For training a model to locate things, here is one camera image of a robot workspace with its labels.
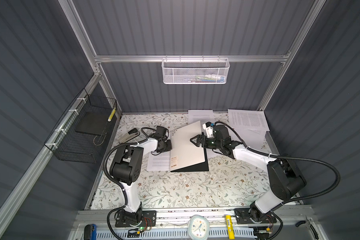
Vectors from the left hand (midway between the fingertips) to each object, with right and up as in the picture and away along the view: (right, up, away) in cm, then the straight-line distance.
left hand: (170, 147), depth 100 cm
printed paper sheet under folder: (-5, -9, -6) cm, 12 cm away
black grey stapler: (-27, +9, +3) cm, 28 cm away
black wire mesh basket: (-42, +10, -27) cm, 51 cm away
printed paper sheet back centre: (+25, +23, +22) cm, 41 cm away
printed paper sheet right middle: (+61, +5, +7) cm, 61 cm away
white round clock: (+16, -33, -31) cm, 48 cm away
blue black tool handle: (-34, -34, -32) cm, 58 cm away
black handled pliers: (+70, -32, -27) cm, 82 cm away
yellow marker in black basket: (-31, +20, -18) cm, 41 cm away
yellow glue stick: (+31, -33, -30) cm, 55 cm away
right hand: (+16, +5, -14) cm, 22 cm away
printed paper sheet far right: (+64, +20, +16) cm, 69 cm away
